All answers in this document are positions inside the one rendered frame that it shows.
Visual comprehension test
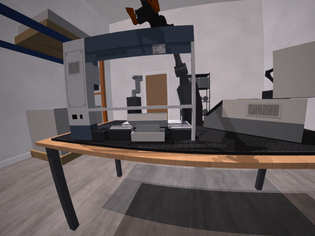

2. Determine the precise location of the white thermal cycler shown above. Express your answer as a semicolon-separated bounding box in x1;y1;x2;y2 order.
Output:
203;41;315;143

